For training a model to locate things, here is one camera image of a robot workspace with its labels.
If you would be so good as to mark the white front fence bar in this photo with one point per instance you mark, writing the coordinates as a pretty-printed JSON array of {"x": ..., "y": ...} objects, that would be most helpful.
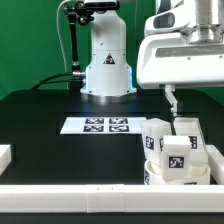
[{"x": 111, "y": 198}]

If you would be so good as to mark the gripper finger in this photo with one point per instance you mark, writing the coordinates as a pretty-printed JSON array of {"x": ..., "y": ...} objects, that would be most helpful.
[{"x": 176, "y": 106}]

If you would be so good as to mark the white marker sheet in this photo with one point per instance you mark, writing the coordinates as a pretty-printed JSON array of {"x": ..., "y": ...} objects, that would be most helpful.
[{"x": 102, "y": 125}]

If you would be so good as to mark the white left fence bar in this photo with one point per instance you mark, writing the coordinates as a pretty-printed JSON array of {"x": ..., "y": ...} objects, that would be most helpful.
[{"x": 5, "y": 157}]

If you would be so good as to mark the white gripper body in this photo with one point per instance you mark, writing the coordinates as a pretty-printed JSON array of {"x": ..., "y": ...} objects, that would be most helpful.
[{"x": 166, "y": 59}]

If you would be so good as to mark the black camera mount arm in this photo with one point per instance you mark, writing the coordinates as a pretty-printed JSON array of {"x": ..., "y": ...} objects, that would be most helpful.
[{"x": 78, "y": 13}]

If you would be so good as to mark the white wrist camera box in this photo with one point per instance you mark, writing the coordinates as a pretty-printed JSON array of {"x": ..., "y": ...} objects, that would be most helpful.
[{"x": 165, "y": 23}]

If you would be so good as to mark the white round stool seat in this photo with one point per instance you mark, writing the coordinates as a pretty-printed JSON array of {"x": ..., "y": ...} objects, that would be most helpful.
[{"x": 198, "y": 174}]

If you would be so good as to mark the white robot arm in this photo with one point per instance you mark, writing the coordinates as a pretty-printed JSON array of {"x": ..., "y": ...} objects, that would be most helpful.
[{"x": 108, "y": 74}]

